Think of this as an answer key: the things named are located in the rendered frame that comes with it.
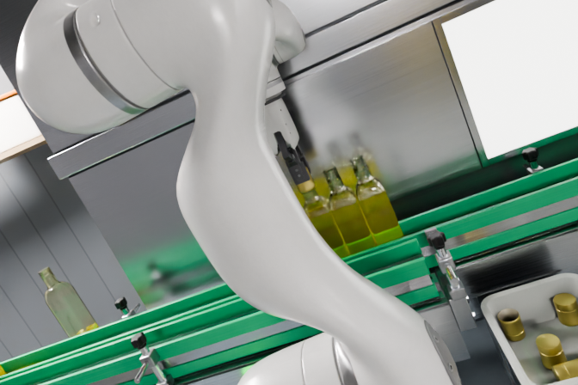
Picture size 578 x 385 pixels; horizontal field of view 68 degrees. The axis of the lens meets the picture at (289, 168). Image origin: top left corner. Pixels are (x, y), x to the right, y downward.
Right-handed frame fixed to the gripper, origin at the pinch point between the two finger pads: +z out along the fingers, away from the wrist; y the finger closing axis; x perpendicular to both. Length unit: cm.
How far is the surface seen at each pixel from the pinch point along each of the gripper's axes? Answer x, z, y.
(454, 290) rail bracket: 18.8, 25.8, 16.2
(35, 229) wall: -233, 14, -182
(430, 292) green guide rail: 14.9, 26.4, 13.7
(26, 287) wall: -257, 48, -171
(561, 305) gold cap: 34, 35, 16
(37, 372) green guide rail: -76, 20, 7
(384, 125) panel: 18.9, 0.7, -12.0
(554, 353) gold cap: 29, 36, 24
